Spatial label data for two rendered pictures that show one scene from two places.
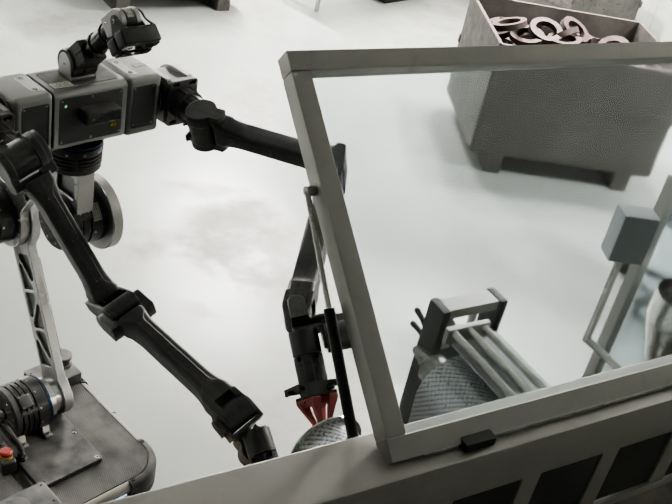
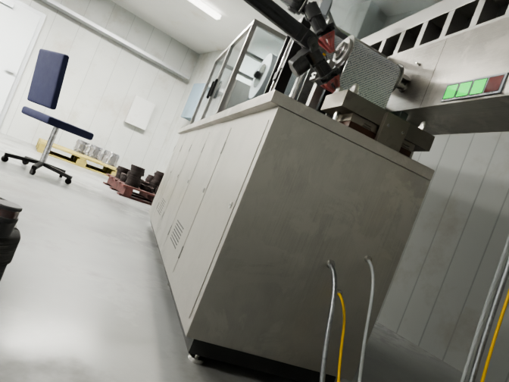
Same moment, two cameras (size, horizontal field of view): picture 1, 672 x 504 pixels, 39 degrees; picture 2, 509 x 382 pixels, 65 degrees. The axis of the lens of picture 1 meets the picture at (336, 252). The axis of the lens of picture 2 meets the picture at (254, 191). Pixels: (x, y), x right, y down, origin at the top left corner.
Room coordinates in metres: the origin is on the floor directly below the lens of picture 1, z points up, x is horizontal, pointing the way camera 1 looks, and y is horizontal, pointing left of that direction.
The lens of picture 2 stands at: (0.92, 1.52, 0.56)
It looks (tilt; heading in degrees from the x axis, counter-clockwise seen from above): 1 degrees up; 287
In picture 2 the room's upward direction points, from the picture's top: 22 degrees clockwise
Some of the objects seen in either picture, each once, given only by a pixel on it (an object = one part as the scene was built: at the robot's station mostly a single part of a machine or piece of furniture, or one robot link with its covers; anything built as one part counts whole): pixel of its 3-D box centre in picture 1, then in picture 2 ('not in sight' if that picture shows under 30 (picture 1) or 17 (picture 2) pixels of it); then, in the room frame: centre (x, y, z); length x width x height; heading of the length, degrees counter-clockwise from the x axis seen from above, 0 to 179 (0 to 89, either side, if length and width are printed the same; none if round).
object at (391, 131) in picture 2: not in sight; (392, 132); (0.98, 0.06, 0.96); 0.10 x 0.03 x 0.11; 35
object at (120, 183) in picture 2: not in sight; (156, 187); (3.80, -3.41, 0.22); 1.19 x 0.82 x 0.43; 52
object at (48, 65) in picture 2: not in sight; (57, 117); (4.16, -1.74, 0.59); 0.69 x 0.66 x 1.19; 55
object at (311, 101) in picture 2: not in sight; (312, 94); (1.33, -0.06, 1.05); 0.06 x 0.05 x 0.31; 35
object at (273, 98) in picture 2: not in sight; (250, 143); (1.80, -0.84, 0.88); 2.52 x 0.66 x 0.04; 125
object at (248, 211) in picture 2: not in sight; (225, 211); (1.78, -0.85, 0.43); 2.52 x 0.64 x 0.86; 125
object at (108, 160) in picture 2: not in sight; (81, 152); (5.87, -4.20, 0.20); 1.36 x 0.94 x 0.40; 52
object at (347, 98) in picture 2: not in sight; (377, 123); (1.04, 0.00, 1.00); 0.40 x 0.16 x 0.06; 35
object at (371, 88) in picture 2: not in sight; (362, 95); (1.15, -0.08, 1.11); 0.23 x 0.01 x 0.18; 35
